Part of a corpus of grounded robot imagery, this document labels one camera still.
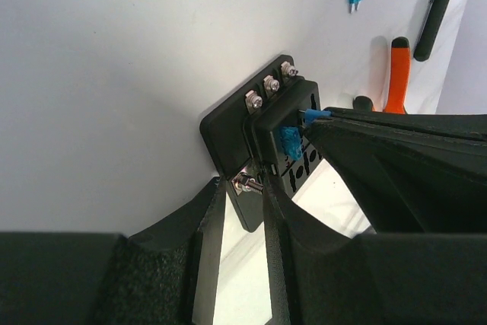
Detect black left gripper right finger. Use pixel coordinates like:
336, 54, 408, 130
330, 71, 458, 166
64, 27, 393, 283
263, 177, 486, 324

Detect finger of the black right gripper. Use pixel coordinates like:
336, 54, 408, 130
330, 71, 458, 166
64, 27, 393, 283
305, 118, 486, 234
325, 107, 486, 141

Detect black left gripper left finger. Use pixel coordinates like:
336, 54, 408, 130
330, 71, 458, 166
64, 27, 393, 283
1, 177, 226, 324

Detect dark blue blade fuse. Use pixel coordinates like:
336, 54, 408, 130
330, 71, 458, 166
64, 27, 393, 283
298, 109, 332, 126

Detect black fuse box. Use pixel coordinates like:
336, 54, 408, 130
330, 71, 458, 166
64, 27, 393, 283
199, 55, 322, 232

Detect blue blade fuse in box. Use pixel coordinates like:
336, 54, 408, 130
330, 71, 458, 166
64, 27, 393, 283
279, 126, 303, 161

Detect black handled claw hammer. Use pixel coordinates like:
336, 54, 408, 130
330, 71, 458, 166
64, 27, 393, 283
413, 0, 450, 62

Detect orange handled needle-nose pliers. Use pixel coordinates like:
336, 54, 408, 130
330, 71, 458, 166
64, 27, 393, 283
352, 36, 411, 115

